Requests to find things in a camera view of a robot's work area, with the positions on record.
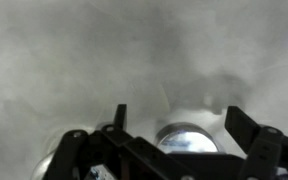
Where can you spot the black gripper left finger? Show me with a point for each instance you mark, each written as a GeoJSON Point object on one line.
{"type": "Point", "coordinates": [120, 117]}

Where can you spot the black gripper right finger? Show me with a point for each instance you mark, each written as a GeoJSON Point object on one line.
{"type": "Point", "coordinates": [241, 127]}

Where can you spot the round silver lid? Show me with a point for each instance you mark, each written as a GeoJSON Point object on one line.
{"type": "Point", "coordinates": [184, 137]}

